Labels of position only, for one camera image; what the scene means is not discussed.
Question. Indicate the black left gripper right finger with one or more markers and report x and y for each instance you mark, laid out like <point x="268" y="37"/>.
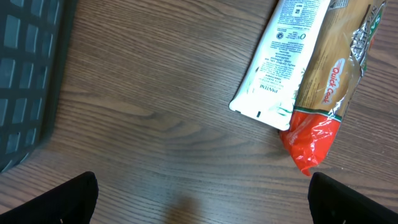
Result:
<point x="331" y="201"/>

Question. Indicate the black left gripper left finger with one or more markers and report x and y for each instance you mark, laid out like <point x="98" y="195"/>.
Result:
<point x="72" y="202"/>

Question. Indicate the white tube with gold cap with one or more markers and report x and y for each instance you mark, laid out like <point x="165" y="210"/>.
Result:
<point x="269" y="89"/>

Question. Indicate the orange biscuit roll pack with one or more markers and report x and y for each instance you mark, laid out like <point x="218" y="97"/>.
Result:
<point x="335" y="69"/>

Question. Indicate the grey plastic mesh basket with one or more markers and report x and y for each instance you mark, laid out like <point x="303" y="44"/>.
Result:
<point x="35" y="36"/>

